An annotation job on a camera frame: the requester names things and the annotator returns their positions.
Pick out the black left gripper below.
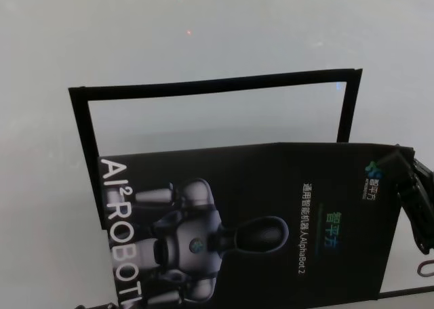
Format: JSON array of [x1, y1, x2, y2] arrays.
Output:
[[75, 302, 120, 309]]

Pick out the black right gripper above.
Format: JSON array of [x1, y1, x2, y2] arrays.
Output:
[[378, 150, 434, 255]]

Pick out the black AI robotics poster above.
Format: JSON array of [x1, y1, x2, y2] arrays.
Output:
[[96, 142, 415, 309]]

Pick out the short black tape strip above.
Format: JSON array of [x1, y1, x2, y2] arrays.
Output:
[[336, 70, 363, 144], [68, 87, 106, 231]]

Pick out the long black tape strip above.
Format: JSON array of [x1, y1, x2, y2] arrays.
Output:
[[68, 68, 363, 102]]

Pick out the grey cable loop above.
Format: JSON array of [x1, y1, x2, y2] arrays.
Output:
[[416, 257, 434, 280]]

